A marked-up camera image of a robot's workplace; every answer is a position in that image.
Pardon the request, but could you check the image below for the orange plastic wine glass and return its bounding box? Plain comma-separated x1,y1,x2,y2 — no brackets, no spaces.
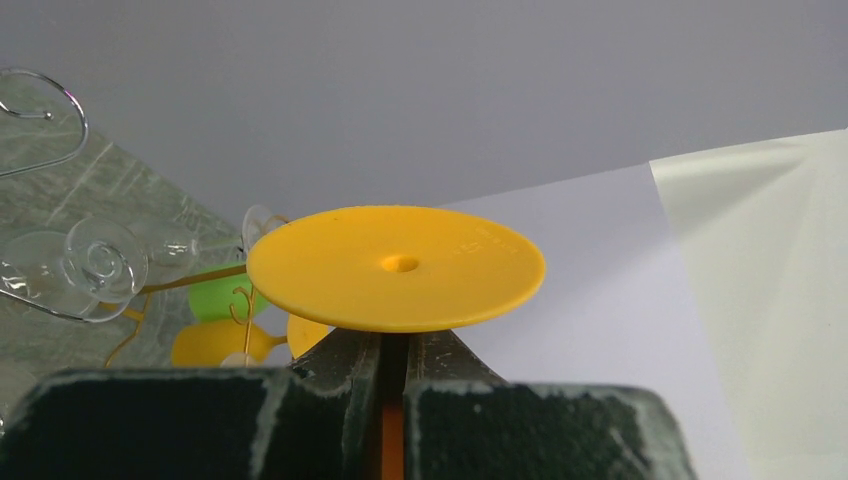
247,206,546,479
170,315,330,367

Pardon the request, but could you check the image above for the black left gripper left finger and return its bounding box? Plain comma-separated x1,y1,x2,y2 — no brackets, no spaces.
1,329,380,479

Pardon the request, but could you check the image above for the chrome wire glass rack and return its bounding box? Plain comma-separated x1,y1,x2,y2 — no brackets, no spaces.
0,67,144,325

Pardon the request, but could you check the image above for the clear wine glass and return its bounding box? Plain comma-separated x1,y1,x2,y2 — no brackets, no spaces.
129,204,289,286

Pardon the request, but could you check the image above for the clear ribbed glass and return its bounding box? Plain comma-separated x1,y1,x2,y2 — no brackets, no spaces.
1,217,149,323

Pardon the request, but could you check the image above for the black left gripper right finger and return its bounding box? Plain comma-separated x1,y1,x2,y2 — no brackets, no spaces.
404,331,696,479

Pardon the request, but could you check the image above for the green plastic wine glass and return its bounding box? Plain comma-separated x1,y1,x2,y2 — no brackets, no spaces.
187,273,252,323

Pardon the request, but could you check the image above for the gold wire glass rack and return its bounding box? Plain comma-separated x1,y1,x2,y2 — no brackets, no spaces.
99,213,293,369

